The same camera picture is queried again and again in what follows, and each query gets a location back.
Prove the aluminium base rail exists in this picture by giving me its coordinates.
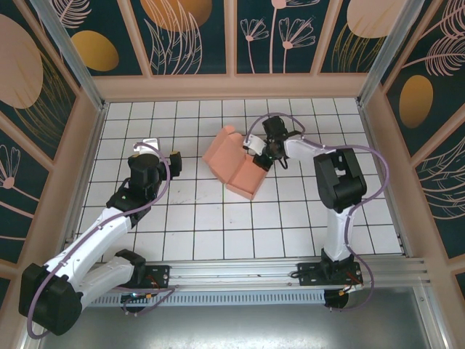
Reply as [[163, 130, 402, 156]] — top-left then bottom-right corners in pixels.
[[145, 258, 432, 290]]

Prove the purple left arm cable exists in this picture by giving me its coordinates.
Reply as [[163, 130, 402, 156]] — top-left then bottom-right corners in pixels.
[[27, 142, 171, 341]]

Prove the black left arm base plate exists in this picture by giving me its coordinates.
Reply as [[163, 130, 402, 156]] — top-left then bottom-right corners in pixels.
[[143, 265, 171, 289]]

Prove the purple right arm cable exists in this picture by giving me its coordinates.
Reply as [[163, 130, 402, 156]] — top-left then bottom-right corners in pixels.
[[246, 111, 389, 313]]

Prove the grey slotted cable duct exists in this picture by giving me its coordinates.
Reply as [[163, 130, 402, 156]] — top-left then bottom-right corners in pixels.
[[89, 289, 326, 306]]

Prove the pink paper box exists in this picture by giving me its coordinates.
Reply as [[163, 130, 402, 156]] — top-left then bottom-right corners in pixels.
[[202, 124, 272, 201]]

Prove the dark panel with leaf lines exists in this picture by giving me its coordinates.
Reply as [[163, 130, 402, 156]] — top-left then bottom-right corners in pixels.
[[413, 136, 465, 260]]

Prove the aluminium corner post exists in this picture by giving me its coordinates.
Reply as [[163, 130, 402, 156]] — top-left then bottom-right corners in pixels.
[[355, 0, 426, 108], [31, 0, 108, 112]]

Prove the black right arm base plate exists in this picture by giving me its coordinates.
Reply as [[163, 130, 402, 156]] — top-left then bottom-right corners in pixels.
[[296, 261, 364, 289]]

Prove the grey metal sheet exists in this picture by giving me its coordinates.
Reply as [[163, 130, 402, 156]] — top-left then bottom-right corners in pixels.
[[36, 286, 442, 349]]

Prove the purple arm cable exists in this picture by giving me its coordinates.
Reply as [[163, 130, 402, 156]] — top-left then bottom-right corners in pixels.
[[246, 111, 389, 313], [27, 142, 171, 341]]

